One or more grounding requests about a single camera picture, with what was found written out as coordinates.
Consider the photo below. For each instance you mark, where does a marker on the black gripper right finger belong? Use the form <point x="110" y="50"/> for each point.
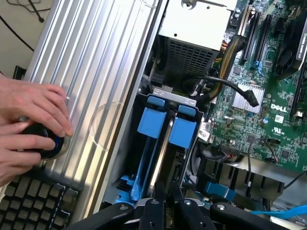
<point x="189" y="215"/>

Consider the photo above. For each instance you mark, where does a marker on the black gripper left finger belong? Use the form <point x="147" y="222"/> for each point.
<point x="153" y="215"/>

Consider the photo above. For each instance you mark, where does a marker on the empty blue disk carrier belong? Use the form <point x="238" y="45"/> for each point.
<point x="151" y="122"/>

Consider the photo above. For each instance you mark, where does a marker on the person's right hand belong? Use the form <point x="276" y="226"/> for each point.
<point x="14" y="155"/>

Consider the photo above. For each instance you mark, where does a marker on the person's left hand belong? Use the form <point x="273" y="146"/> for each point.
<point x="36" y="103"/>

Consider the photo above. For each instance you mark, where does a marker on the open PC case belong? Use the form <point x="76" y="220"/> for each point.
<point x="117" y="155"/>

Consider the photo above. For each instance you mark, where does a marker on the black fan shroud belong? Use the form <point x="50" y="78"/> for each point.
<point x="251" y="182"/>

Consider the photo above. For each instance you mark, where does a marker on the green motherboard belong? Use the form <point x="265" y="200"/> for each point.
<point x="251" y="124"/>

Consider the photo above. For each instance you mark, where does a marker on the black keyboard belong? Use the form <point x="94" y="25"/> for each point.
<point x="36" y="203"/>

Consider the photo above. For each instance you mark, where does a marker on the hard drive in blue caddy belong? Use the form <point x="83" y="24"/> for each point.
<point x="175" y="95"/>

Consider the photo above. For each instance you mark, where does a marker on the silver heat sink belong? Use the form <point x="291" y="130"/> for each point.
<point x="239" y="103"/>

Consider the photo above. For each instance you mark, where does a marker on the black RAM slot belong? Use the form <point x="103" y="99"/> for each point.
<point x="299" y="95"/>

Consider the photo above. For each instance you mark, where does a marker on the black expansion slot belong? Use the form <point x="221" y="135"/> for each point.
<point x="250" y="36"/>
<point x="265" y="38"/>

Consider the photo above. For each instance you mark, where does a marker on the black graphics card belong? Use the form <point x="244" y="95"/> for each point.
<point x="290" y="52"/>

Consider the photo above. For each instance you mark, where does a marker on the grey power supply unit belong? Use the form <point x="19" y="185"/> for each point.
<point x="192" y="19"/>

